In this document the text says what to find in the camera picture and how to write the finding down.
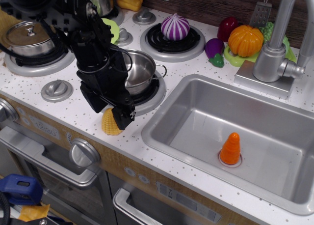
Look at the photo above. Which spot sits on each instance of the orange toy carrot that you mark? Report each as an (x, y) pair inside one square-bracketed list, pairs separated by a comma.
[(230, 152)]

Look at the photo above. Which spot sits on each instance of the light green toy cutting board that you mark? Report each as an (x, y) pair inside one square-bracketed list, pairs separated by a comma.
[(236, 60)]

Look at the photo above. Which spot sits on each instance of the stove burner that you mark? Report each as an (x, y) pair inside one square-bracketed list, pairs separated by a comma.
[(38, 70), (150, 98), (160, 48), (116, 15)]

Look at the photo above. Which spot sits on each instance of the steel pot with lid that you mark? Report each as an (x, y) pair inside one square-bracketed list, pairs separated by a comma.
[(29, 39)]

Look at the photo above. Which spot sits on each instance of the back left stove burner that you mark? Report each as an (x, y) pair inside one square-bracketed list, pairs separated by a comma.
[(116, 15)]

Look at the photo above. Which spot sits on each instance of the silver oven dial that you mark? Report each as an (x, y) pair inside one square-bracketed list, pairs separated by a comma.
[(82, 153), (7, 112)]

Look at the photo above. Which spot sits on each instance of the grey stovetop knob back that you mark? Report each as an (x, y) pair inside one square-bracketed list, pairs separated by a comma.
[(144, 17)]

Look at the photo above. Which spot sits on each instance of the steel pan with handles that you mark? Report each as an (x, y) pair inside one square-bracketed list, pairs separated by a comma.
[(141, 70)]

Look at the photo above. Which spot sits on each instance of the purple white toy onion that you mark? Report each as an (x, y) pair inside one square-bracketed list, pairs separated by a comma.
[(175, 27)]

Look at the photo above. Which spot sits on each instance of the grey toy spatula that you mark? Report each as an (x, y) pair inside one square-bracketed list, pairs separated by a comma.
[(261, 14)]

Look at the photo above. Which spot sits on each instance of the green toy lettuce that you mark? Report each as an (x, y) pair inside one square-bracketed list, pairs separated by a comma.
[(267, 32)]

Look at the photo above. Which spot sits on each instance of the grey toy sink basin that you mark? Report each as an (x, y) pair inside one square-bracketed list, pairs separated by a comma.
[(257, 144)]

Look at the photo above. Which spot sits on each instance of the blue clamp tool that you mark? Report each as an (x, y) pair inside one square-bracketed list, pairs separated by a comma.
[(21, 190)]

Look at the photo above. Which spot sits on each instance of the orange toy pumpkin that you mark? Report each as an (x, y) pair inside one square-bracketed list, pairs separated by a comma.
[(245, 41)]

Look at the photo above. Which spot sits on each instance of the front centre stove burner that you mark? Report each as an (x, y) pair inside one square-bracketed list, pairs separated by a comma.
[(150, 98)]

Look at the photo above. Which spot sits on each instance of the green toy plate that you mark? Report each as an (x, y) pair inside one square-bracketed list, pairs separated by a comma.
[(114, 29)]

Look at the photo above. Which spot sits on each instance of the front left stove burner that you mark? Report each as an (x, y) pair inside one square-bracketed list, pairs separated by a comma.
[(38, 70)]

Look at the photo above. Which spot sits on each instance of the yellow tape piece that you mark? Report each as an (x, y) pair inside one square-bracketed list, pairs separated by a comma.
[(33, 212)]

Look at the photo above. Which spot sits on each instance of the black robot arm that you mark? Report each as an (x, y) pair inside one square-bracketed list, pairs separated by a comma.
[(75, 24)]

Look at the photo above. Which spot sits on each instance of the back right stove burner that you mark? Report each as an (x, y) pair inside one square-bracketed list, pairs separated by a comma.
[(160, 48)]

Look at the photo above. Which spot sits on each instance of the silver oven dial right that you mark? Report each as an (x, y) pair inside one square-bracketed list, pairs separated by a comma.
[(82, 153)]

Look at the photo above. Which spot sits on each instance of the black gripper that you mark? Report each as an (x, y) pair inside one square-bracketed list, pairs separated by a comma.
[(104, 84)]

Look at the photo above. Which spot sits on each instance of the purple toy eggplant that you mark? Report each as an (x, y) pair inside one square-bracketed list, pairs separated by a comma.
[(214, 49)]

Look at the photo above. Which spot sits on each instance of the silver oven dial left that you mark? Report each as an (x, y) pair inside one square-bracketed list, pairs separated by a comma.
[(7, 112)]

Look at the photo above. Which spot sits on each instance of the yellow toy corn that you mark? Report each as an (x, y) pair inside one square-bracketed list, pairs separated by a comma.
[(109, 125)]

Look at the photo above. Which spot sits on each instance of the silver dishwasher door handle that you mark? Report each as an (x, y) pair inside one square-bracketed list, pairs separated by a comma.
[(138, 208)]

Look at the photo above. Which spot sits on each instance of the grey stovetop knob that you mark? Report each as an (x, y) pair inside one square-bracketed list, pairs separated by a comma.
[(125, 38), (56, 91), (144, 17)]

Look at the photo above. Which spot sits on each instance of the silver oven door handle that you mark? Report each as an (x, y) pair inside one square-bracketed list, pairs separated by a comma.
[(32, 152)]

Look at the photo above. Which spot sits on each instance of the grey stovetop knob front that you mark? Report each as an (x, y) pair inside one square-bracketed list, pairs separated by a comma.
[(56, 91)]

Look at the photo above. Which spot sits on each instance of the yellow toy bell pepper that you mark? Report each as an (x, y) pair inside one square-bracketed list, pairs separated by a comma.
[(133, 5)]

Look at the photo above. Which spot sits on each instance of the silver toy faucet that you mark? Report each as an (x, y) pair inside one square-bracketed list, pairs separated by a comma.
[(272, 73)]

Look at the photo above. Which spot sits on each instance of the grey stovetop knob middle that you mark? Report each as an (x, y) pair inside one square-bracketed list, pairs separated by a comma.
[(125, 38)]

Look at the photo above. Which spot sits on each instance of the dark red toy pepper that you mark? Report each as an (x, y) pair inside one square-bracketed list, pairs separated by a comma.
[(226, 27)]

